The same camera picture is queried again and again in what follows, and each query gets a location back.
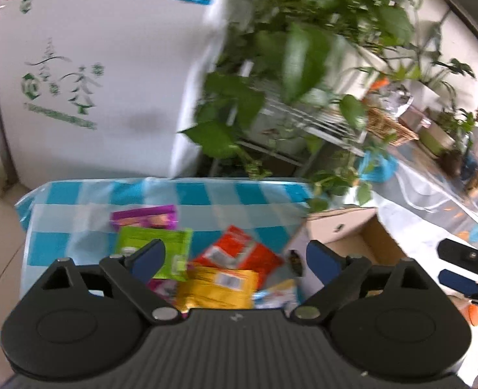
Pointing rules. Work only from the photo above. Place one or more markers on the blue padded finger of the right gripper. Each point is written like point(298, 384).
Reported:
point(458, 283)

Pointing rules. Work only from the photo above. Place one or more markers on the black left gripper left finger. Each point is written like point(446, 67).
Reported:
point(131, 274)

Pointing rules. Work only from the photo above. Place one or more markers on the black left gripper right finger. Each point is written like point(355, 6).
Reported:
point(341, 279)

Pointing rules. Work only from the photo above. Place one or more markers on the green snack packet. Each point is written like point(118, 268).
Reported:
point(166, 256)

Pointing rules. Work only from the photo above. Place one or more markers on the purple snack packet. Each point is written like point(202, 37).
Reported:
point(160, 217)

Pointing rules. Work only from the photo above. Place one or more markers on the pink snack packet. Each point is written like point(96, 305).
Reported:
point(164, 288)

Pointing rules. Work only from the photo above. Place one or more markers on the white cardboard milk box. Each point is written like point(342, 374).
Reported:
point(347, 231)

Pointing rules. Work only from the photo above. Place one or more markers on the white blue snack packet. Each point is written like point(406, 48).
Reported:
point(283, 295)

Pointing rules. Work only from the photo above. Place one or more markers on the yellow snack packet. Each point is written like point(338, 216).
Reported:
point(214, 288)

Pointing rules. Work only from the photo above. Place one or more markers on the blue white checkered tablecloth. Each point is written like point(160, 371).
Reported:
point(80, 219)

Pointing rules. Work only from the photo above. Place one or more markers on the orange red snack packet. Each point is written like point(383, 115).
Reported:
point(237, 250)

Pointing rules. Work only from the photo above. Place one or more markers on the blue plastic bag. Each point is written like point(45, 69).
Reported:
point(377, 167)

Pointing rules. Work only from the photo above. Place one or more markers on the small potted plant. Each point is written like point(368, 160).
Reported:
point(458, 123)

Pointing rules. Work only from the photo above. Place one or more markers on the wicker basket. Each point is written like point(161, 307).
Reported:
point(387, 129)

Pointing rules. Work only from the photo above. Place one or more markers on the white metal plant shelf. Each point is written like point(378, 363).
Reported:
point(273, 108)

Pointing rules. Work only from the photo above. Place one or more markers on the white refrigerator with green print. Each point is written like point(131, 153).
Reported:
point(102, 88)

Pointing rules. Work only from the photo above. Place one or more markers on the green pothos plant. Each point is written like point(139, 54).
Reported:
point(293, 51)

